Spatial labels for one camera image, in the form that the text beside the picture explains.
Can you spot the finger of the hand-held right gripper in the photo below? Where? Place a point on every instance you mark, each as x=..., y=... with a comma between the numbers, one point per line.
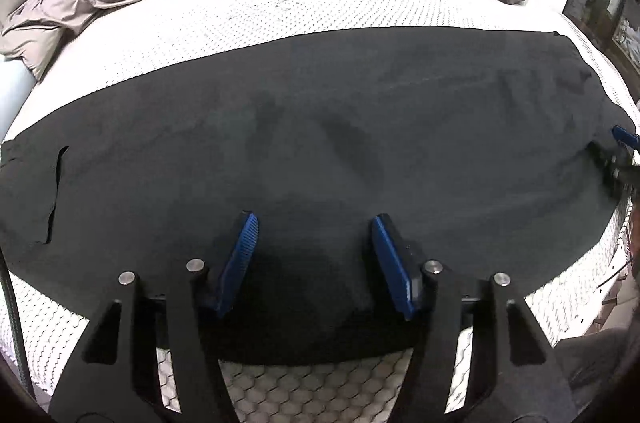
x=623, y=135
x=617, y=170

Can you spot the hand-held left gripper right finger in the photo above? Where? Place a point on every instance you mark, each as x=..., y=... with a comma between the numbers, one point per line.
x=392, y=263

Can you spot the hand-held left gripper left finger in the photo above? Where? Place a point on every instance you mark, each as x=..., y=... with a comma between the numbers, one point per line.
x=239, y=253

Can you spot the black pants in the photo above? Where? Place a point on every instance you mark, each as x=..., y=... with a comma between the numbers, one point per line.
x=320, y=128

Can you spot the person's dark trouser leg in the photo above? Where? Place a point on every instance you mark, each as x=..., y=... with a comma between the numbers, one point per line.
x=595, y=363

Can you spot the white quilted mattress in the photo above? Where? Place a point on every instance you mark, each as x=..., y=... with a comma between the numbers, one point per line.
x=200, y=33

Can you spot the light blue pillow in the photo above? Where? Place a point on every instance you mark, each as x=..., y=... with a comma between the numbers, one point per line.
x=12, y=98

